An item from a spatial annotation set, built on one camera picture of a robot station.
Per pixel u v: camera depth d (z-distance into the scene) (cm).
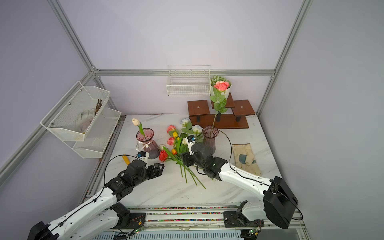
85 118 79
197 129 105
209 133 88
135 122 75
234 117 116
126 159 95
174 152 96
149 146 85
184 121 111
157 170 73
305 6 68
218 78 88
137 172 61
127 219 67
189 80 96
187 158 70
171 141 101
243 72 193
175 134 103
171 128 108
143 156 73
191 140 69
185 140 70
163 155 93
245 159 95
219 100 80
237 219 66
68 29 74
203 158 59
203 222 73
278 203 41
